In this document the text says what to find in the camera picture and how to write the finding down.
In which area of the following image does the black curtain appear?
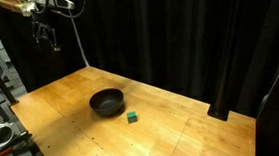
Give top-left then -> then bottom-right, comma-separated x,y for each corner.
0,0 -> 279,116

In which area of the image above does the black bowl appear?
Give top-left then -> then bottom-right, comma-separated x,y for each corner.
89,88 -> 124,116

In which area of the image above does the green block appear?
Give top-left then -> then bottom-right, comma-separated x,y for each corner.
126,111 -> 138,123

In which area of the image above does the white cable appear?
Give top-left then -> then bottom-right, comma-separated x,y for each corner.
68,7 -> 90,69

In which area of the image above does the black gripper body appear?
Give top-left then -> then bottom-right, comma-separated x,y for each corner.
31,12 -> 51,32

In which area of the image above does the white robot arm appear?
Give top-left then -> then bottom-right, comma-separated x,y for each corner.
0,0 -> 75,52

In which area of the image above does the black pole with base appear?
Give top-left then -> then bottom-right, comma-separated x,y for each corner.
207,0 -> 243,121

